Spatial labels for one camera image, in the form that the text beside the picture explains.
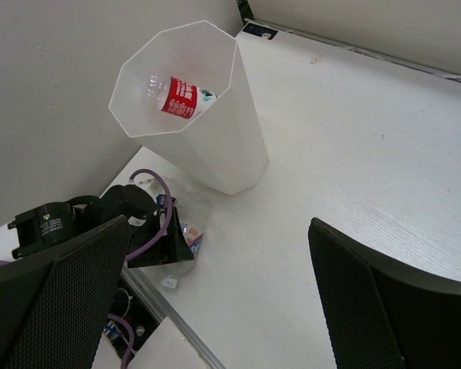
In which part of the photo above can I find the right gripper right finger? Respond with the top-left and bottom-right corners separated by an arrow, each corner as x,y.
308,218 -> 461,368

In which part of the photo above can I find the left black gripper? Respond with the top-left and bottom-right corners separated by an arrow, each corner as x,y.
71,184 -> 193,268

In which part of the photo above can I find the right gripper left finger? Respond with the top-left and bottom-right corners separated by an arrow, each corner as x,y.
0,216 -> 131,368

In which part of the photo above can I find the blue white label bottle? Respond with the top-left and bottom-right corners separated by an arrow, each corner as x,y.
164,196 -> 214,274

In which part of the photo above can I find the red label plastic bottle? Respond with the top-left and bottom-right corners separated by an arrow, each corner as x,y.
143,74 -> 217,120

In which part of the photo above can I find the white octagonal plastic bin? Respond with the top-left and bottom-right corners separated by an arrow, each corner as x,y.
109,20 -> 269,195

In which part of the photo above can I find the dark blue table label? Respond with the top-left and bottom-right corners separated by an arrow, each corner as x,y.
242,22 -> 278,40

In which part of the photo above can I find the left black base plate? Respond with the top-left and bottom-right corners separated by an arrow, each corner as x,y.
104,283 -> 159,358

